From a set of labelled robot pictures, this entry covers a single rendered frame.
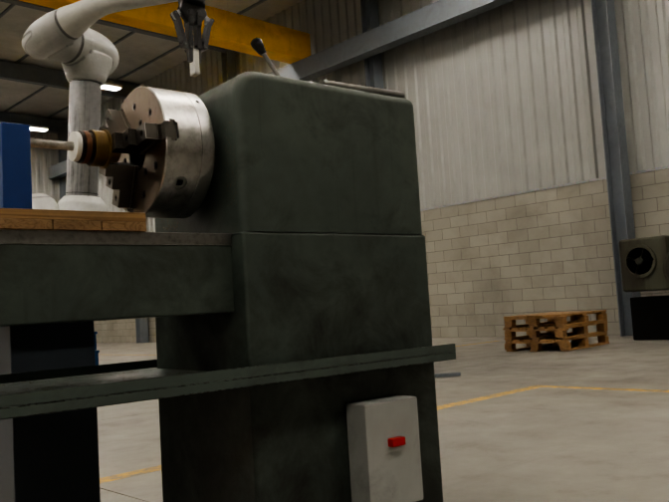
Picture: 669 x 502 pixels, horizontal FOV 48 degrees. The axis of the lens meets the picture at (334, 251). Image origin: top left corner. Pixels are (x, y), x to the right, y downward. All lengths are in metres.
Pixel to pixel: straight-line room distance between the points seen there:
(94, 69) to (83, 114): 0.15
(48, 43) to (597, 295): 10.72
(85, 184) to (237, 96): 0.88
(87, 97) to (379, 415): 1.41
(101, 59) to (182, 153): 0.92
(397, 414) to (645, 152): 10.56
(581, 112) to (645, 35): 1.44
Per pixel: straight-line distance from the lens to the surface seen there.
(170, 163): 1.76
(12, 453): 2.31
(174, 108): 1.81
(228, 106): 1.83
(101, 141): 1.82
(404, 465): 1.95
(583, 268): 12.51
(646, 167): 12.21
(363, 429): 1.86
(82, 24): 2.47
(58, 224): 1.60
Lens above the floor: 0.68
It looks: 4 degrees up
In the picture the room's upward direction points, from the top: 3 degrees counter-clockwise
